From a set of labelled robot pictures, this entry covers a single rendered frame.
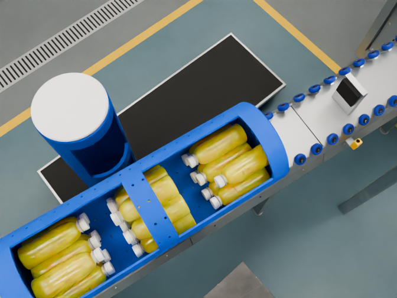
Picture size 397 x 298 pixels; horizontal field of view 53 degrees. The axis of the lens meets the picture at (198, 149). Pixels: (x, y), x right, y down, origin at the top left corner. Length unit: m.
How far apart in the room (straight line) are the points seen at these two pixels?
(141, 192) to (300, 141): 0.69
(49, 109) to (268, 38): 1.82
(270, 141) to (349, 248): 1.39
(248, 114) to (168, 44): 1.72
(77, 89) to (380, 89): 1.18
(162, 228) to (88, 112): 0.55
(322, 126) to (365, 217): 1.07
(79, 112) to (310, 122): 0.86
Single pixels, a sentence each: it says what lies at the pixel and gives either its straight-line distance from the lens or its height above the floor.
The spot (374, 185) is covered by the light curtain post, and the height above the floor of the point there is 0.50.
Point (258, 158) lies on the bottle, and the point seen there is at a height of 1.15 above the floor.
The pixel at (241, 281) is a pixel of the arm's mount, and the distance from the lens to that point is 1.30.
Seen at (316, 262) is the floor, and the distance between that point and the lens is 2.41.
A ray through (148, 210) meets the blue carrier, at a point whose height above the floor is 1.23.
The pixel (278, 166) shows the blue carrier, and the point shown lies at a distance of 1.23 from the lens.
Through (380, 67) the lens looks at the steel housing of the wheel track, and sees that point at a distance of 1.81.
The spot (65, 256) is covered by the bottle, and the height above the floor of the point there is 1.10.
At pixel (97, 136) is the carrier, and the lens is 1.48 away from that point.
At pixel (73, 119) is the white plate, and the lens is 1.48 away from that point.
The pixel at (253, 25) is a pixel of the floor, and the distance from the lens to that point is 2.99.
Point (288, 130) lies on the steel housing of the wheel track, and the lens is 1.55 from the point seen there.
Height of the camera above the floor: 2.30
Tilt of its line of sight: 68 degrees down
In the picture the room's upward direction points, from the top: 1 degrees clockwise
